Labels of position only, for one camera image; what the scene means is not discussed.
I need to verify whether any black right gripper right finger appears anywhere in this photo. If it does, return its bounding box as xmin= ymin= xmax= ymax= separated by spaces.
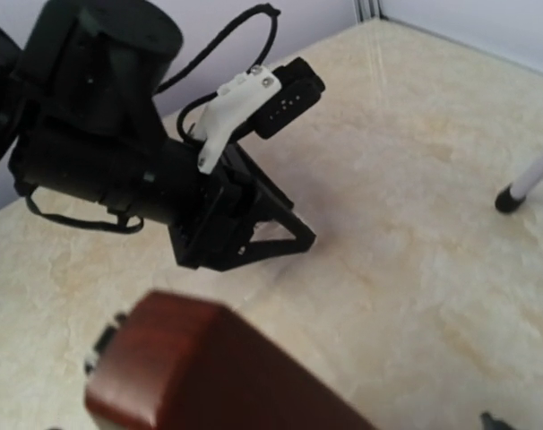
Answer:
xmin=480 ymin=412 xmax=512 ymax=430

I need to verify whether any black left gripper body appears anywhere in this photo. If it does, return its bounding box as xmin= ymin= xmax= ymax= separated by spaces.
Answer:
xmin=11 ymin=133 xmax=258 ymax=271

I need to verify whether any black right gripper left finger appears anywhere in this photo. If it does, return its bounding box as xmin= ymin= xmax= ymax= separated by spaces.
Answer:
xmin=236 ymin=147 xmax=316 ymax=265

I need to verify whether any brown wooden metronome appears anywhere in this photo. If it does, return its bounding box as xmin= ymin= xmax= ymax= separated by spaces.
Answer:
xmin=84 ymin=290 xmax=370 ymax=429

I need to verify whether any white perforated music stand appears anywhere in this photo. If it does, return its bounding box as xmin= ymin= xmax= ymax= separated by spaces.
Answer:
xmin=495 ymin=152 xmax=543 ymax=214

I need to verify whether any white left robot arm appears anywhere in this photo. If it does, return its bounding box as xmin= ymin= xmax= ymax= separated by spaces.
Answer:
xmin=0 ymin=1 xmax=325 ymax=271

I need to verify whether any left aluminium corner post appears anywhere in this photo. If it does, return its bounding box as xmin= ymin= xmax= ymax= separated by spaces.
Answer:
xmin=352 ymin=0 xmax=384 ymax=22

